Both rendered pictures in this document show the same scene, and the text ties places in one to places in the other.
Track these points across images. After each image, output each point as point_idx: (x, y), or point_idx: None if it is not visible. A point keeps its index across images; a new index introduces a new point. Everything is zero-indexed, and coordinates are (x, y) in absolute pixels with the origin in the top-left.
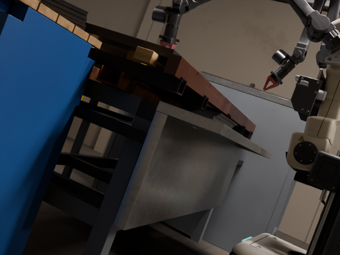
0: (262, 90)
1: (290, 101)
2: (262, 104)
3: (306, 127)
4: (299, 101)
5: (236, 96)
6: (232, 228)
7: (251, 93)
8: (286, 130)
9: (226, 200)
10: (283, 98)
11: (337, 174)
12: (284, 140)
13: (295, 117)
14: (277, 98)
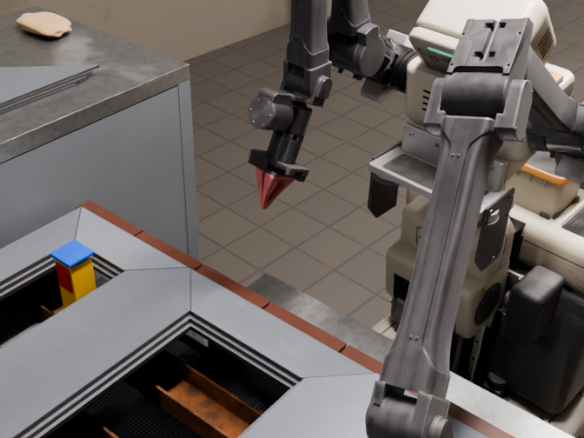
0: (18, 96)
1: (131, 91)
2: (77, 145)
3: (486, 269)
4: (487, 250)
5: (5, 182)
6: None
7: (38, 143)
8: (149, 155)
9: None
10: (114, 96)
11: (556, 304)
12: (155, 175)
13: (155, 114)
14: (101, 107)
